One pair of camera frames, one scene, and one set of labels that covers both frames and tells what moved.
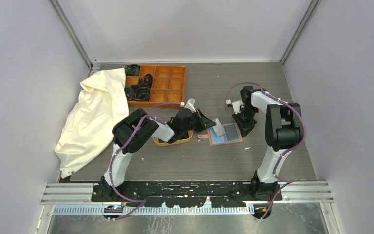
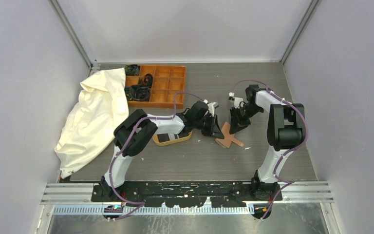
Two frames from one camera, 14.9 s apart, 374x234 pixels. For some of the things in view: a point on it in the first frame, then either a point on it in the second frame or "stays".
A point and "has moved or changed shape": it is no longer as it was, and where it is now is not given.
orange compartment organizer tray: [168, 86] stays
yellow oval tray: [156, 141] stays
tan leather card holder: [233, 135] has moved or changed shape
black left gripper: [204, 122] → [215, 130]
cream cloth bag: [103, 103] stays
